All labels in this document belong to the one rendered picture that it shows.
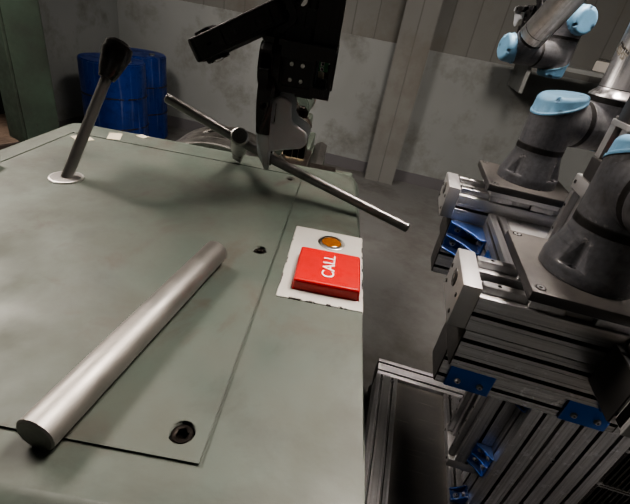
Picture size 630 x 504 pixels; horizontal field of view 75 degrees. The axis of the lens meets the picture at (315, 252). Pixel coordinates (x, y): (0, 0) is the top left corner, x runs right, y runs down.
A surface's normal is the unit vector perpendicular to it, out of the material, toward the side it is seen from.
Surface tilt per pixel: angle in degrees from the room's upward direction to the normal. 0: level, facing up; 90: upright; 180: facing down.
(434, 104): 90
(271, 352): 0
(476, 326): 90
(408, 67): 90
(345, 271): 0
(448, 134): 90
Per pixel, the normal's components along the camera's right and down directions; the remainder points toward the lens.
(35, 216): 0.16, -0.85
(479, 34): -0.23, 0.47
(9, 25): 0.85, 0.36
